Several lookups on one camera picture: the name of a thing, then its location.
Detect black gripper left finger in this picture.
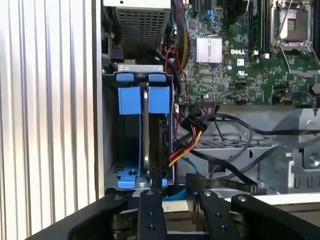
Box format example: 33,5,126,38
24,174,168,240

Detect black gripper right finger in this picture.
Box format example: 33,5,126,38
189,174,320,240

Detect hard disk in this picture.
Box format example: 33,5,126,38
115,71,175,191

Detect metal disk bay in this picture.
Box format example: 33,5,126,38
101,63,176,194

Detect gray perforated drive cage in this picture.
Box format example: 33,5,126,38
189,107,320,196

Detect black open PC case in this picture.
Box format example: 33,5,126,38
91,0,320,210

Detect green motherboard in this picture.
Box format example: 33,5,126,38
171,0,320,106

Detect silver chipset heat sink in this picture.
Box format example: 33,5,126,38
195,35,223,64

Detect silver power supply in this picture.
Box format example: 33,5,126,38
103,0,172,52

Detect metal socket cover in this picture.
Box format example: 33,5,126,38
277,40,320,76

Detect green RAM stick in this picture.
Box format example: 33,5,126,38
248,0,264,55

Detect socket locking lever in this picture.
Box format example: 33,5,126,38
274,0,296,49

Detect CPU socket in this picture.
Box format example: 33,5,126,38
272,0,314,44

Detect thick black wire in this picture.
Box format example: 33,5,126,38
172,134,258,187

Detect blue data wire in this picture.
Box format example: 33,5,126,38
162,155,202,201

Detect power wire coloured strands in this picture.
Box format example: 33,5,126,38
168,113,208,168

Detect long black wire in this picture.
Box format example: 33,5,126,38
208,112,320,137

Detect thin red wire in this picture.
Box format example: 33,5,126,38
165,44,191,102

